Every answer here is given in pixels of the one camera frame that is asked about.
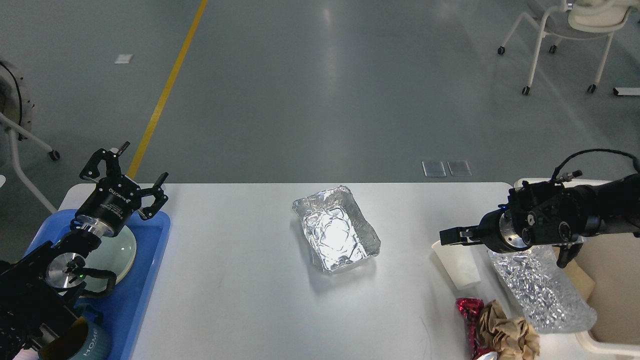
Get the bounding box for crumpled foil tray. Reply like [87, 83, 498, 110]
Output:
[486, 245, 598, 334]

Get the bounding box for white stand leg right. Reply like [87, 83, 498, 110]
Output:
[612, 86, 640, 97]

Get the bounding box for pink ribbed mug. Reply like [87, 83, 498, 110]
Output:
[13, 348, 40, 360]

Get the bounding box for right floor outlet plate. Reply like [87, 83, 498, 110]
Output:
[446, 161, 473, 177]

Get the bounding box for floor outlet plate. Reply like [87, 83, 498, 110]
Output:
[422, 161, 447, 178]
[446, 161, 473, 177]

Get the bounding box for large brown paper bag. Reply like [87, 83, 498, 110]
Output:
[561, 257, 596, 303]

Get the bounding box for pink plate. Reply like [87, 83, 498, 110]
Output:
[74, 262, 133, 299]

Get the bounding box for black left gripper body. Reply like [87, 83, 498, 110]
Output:
[75, 180, 142, 238]

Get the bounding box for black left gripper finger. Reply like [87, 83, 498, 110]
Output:
[134, 172, 169, 221]
[79, 141, 132, 188]

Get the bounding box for left floor outlet plate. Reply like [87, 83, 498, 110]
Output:
[422, 161, 447, 178]

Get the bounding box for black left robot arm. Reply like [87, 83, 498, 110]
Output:
[1, 142, 169, 360]

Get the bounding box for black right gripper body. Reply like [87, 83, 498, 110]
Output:
[478, 210, 531, 254]

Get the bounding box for aluminium foil tray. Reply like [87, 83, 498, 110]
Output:
[292, 185, 382, 274]

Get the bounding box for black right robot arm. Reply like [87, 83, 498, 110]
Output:
[439, 149, 640, 268]

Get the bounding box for crumpled brown paper ball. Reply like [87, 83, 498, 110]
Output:
[475, 300, 541, 360]

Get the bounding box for white frame with caster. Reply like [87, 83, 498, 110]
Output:
[0, 59, 61, 213]

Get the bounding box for lying white paper cup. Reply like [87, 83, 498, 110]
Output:
[430, 241, 482, 290]

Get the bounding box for blue plastic tray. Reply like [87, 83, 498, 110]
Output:
[28, 209, 170, 360]

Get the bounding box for red white crushed can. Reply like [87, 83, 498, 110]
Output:
[455, 297, 499, 360]

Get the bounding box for dark green mug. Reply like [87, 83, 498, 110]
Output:
[38, 316, 113, 360]

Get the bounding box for white chair on casters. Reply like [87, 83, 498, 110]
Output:
[497, 0, 639, 96]

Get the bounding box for beige plastic bin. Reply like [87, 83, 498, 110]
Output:
[514, 178, 640, 356]

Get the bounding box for light green plate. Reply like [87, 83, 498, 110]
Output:
[85, 226, 137, 267]

